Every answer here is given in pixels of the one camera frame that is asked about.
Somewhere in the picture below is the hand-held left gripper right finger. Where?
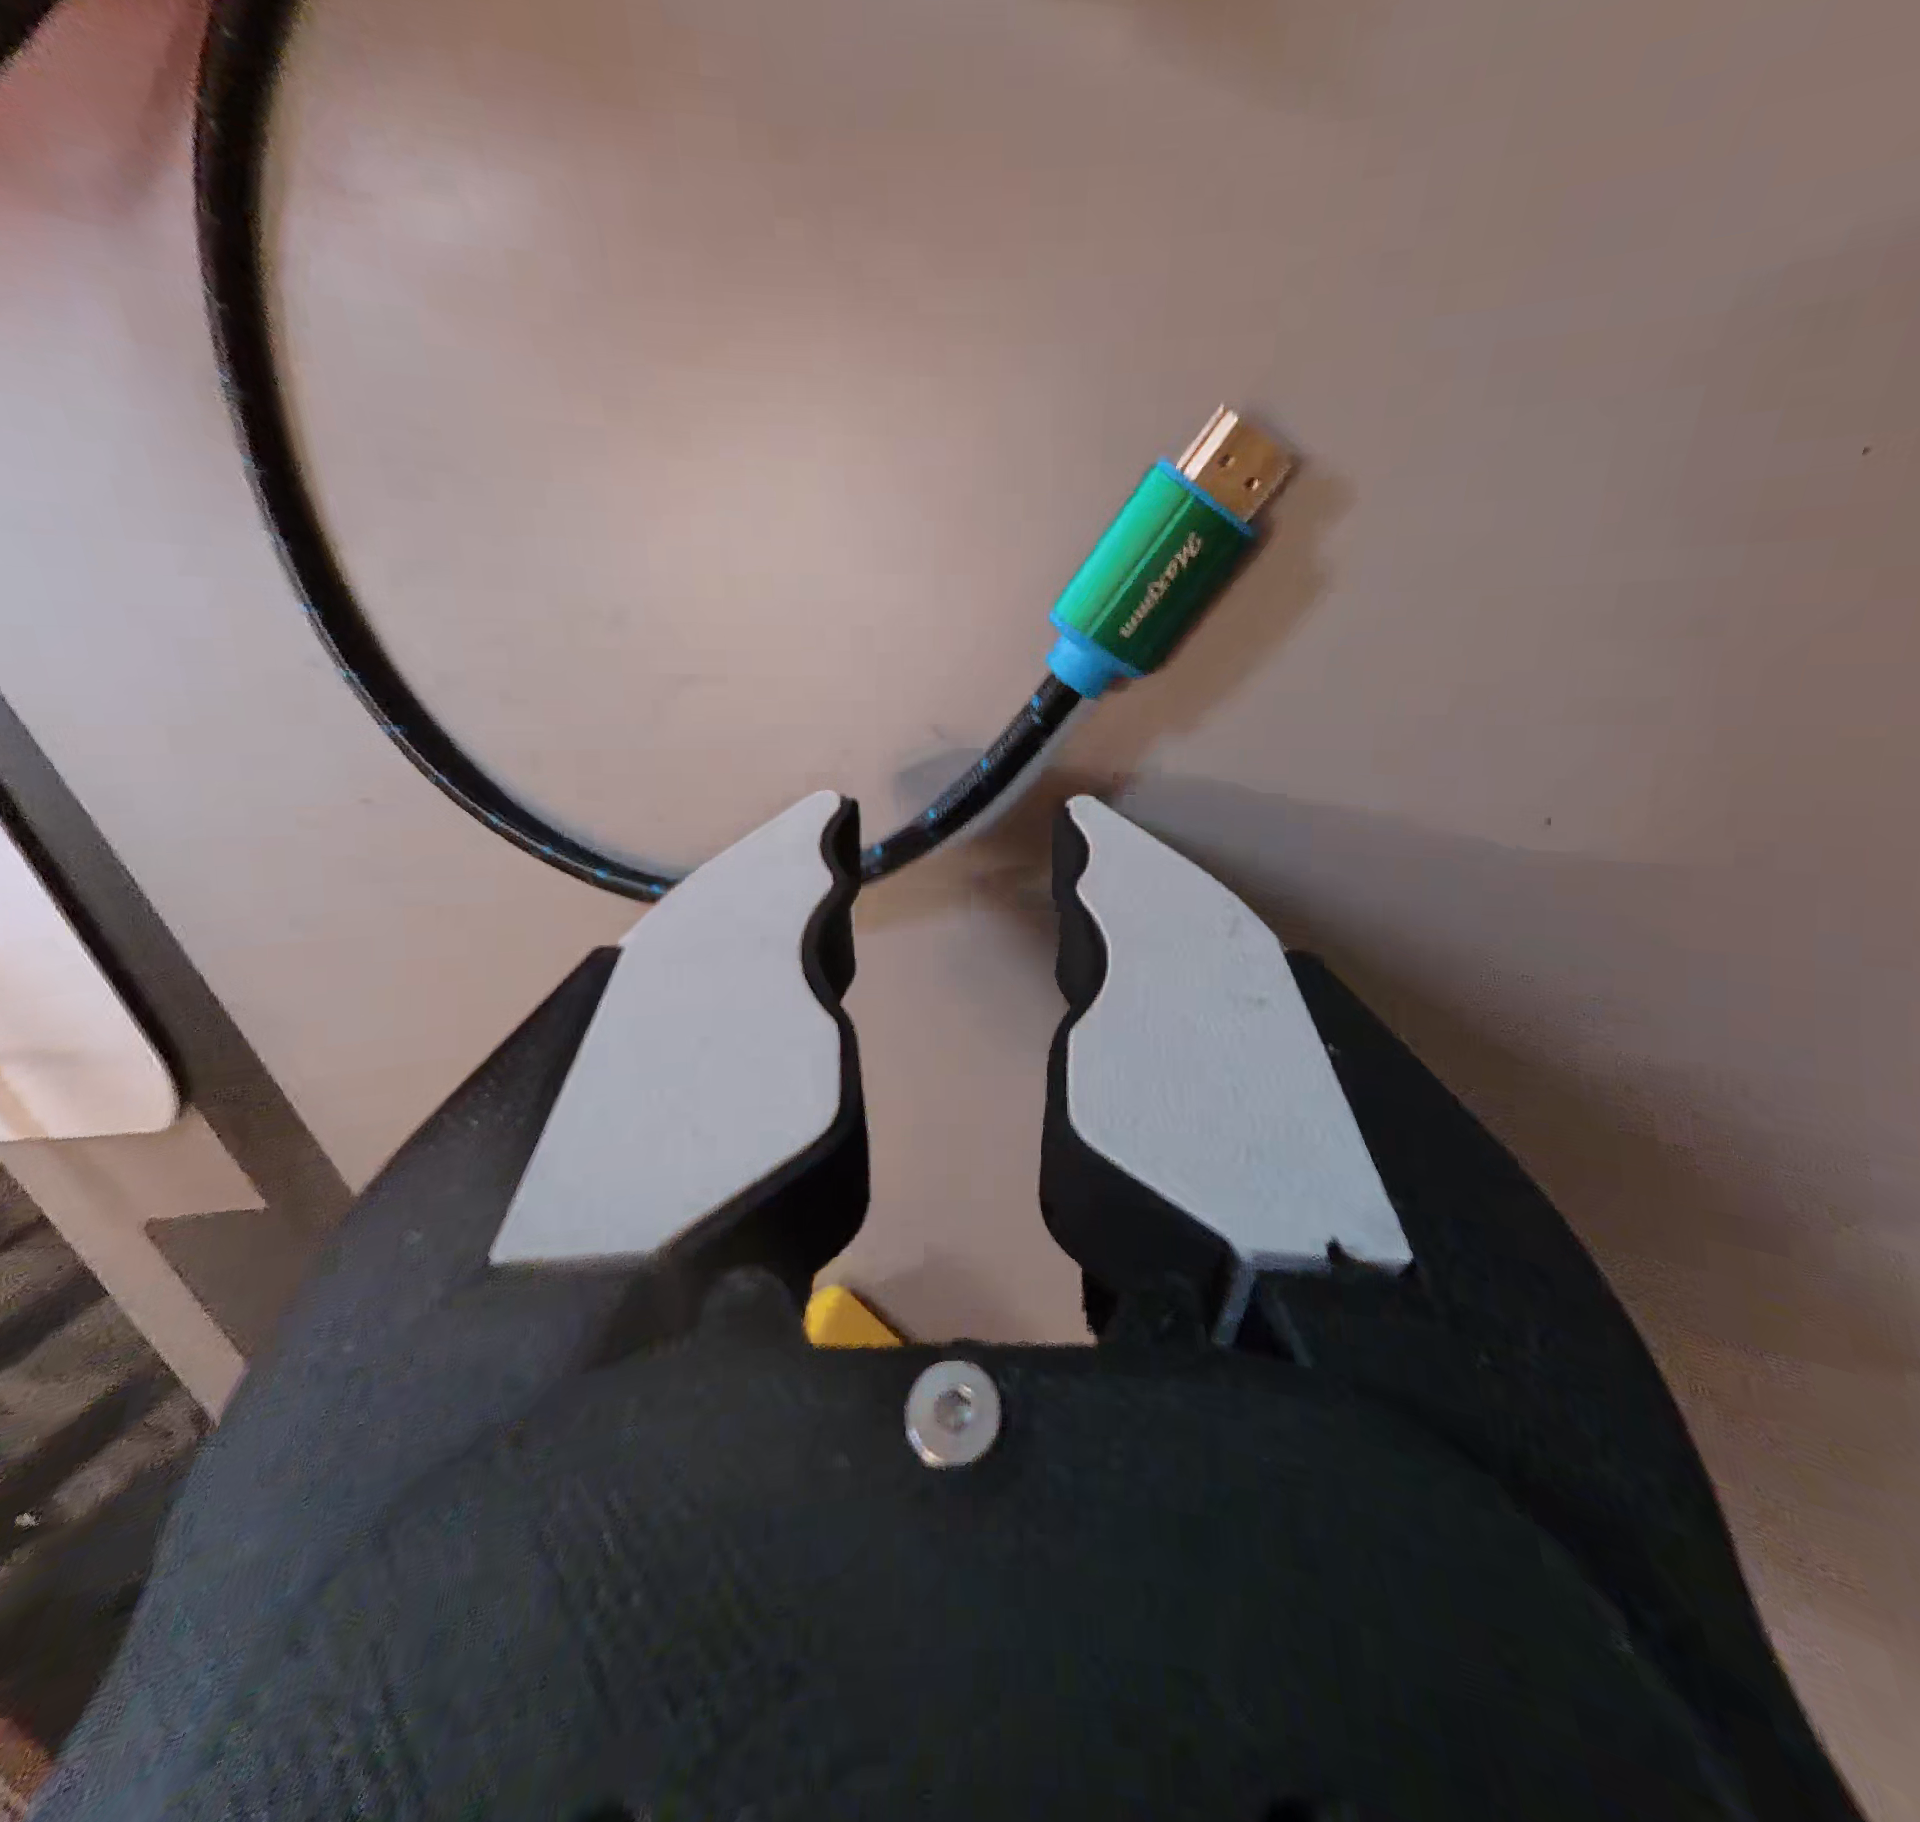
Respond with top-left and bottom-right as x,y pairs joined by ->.
1038,794 -> 1417,1348

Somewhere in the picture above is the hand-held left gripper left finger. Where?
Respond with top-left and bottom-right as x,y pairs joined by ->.
489,789 -> 878,1276

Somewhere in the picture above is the green plug hdmi cable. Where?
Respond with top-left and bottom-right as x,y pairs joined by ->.
191,0 -> 1297,904

